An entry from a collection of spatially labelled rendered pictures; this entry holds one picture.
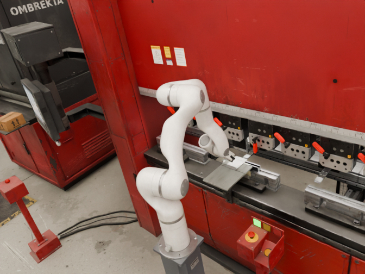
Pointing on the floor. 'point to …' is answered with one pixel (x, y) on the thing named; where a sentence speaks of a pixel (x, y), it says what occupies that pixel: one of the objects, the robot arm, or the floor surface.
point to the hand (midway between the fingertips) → (231, 159)
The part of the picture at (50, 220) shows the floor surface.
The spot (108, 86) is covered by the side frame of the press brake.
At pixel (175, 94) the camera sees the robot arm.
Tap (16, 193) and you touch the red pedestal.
